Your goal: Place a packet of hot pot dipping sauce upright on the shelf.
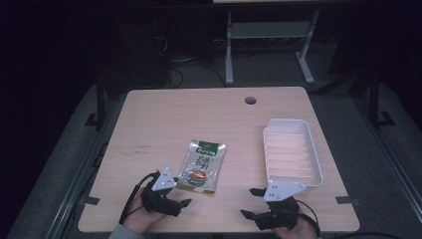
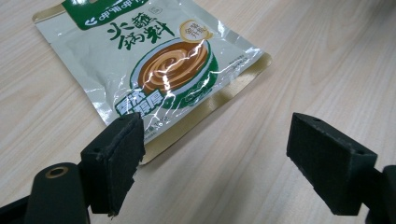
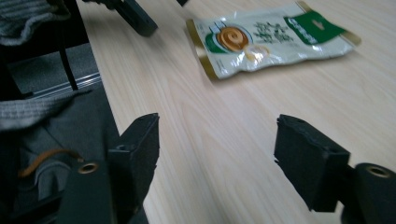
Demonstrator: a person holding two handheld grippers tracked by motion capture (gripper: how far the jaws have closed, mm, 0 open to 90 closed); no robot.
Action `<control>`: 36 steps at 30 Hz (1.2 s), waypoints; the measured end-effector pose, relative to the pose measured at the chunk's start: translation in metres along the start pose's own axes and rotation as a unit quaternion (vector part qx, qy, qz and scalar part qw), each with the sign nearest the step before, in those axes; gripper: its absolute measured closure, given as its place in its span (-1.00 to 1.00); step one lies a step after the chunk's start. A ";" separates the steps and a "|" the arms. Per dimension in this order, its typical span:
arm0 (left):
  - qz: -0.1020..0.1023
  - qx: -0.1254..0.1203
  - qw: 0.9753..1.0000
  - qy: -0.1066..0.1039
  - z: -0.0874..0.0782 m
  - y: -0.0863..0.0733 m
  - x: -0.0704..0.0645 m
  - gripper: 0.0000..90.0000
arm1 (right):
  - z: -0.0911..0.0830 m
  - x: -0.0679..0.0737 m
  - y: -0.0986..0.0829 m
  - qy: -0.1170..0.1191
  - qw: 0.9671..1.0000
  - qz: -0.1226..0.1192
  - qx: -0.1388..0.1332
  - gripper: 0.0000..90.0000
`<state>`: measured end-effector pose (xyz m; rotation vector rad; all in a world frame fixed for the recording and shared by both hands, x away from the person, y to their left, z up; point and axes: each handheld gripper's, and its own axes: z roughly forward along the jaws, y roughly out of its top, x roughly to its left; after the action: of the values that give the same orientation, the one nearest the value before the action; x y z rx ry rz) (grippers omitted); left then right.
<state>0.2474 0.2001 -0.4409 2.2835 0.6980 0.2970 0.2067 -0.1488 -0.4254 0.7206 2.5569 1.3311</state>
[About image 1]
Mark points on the black metal stand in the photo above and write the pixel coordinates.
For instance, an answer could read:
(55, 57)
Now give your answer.
(375, 99)
(99, 103)

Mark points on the white metal table frame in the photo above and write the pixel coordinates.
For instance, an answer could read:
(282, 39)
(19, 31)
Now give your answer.
(268, 31)

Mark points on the white ribbed plastic tray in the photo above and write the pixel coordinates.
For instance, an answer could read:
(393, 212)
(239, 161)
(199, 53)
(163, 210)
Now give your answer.
(292, 152)

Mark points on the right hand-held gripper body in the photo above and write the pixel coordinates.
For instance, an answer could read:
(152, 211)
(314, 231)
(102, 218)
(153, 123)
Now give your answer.
(281, 207)

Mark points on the person's right hand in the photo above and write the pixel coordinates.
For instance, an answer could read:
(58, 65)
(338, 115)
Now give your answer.
(297, 232)

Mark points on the black tape piece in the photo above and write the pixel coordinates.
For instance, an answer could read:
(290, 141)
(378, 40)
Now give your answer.
(91, 200)
(345, 200)

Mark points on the clear seasoning packet green label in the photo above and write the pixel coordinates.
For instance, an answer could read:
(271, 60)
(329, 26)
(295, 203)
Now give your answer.
(201, 167)

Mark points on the person's left hand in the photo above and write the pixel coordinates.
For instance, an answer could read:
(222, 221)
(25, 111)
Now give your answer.
(141, 217)

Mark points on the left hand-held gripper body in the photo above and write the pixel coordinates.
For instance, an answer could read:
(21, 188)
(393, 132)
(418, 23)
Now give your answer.
(158, 199)

